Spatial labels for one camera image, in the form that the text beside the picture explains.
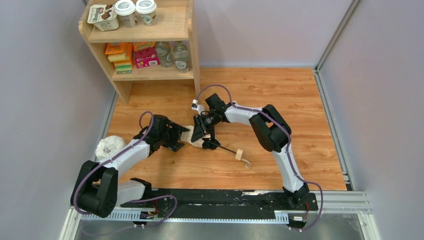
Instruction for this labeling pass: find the clear glass bottle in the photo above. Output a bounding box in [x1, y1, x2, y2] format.
[173, 41, 190, 73]
[155, 41, 174, 68]

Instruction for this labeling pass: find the aluminium frame rail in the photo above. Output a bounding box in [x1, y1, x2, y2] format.
[60, 188, 381, 240]

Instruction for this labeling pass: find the wooden shelf unit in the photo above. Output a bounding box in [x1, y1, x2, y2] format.
[78, 0, 201, 104]

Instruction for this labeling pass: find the right clear glass bottle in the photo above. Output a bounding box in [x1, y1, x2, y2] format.
[173, 41, 190, 73]

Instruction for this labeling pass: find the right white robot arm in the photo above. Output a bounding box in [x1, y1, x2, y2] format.
[190, 93, 310, 206]

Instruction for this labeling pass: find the beige folding umbrella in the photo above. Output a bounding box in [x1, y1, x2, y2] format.
[179, 100, 253, 170]

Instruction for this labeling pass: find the right white lidded cup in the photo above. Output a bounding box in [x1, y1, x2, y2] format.
[135, 0, 157, 27]

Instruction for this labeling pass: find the purple cable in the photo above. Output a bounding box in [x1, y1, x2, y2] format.
[194, 84, 325, 232]
[72, 110, 178, 228]

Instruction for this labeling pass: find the orange sponge pack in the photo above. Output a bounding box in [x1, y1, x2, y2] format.
[105, 42, 134, 74]

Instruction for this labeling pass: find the left white lidded cup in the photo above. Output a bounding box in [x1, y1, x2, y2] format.
[115, 0, 138, 28]

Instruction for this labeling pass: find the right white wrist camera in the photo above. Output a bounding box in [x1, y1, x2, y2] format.
[191, 99, 205, 115]

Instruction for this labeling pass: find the white lidded cup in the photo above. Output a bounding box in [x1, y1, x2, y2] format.
[135, 0, 157, 27]
[115, 0, 138, 28]

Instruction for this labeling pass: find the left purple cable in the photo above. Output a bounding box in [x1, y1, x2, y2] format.
[72, 110, 178, 228]

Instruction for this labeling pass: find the Chobani yogurt tub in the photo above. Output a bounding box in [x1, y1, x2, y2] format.
[87, 4, 119, 32]

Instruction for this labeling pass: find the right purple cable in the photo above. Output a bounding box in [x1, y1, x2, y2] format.
[194, 84, 325, 232]

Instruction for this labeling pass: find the left clear glass bottle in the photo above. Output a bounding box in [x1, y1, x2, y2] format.
[155, 41, 174, 68]

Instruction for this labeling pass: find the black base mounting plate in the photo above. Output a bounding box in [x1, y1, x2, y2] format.
[120, 188, 319, 220]

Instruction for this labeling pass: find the pink orange snack box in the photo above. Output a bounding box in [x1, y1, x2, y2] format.
[132, 41, 160, 69]

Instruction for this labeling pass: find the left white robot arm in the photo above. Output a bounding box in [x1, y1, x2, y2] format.
[70, 114, 189, 218]

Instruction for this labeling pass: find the white crumpled plastic bag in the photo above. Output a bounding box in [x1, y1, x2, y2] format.
[94, 135, 127, 161]

